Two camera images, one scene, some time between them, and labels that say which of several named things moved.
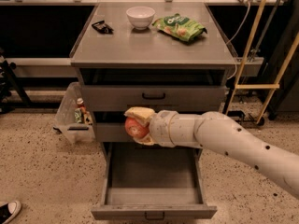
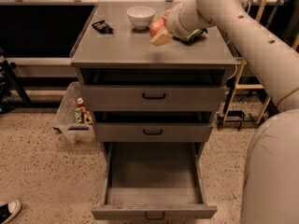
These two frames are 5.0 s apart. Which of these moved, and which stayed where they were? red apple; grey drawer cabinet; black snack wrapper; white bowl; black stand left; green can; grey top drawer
Moved: red apple
Stayed: grey drawer cabinet; black stand left; grey top drawer; green can; white bowl; black snack wrapper
